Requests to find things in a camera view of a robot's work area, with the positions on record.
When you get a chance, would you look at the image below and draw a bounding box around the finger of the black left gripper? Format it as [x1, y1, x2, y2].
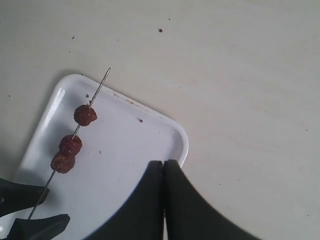
[7, 214, 70, 240]
[0, 178, 45, 217]

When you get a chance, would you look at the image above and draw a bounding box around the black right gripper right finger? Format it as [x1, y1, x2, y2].
[163, 159, 258, 240]

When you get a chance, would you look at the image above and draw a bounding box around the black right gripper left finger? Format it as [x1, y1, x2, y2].
[86, 160, 164, 240]

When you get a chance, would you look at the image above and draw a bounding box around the red meat chunk bottom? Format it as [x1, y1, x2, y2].
[50, 152, 76, 174]

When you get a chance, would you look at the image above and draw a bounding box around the red meat chunk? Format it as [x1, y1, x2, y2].
[58, 134, 83, 156]
[73, 105, 98, 127]
[50, 152, 76, 174]

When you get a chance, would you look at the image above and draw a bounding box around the red meat chunk top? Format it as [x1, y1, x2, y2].
[73, 105, 98, 127]

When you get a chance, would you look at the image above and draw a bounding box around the thin metal skewer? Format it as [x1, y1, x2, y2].
[27, 68, 111, 220]

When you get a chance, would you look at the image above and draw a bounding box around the white rectangular plastic tray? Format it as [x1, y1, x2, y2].
[0, 74, 189, 240]

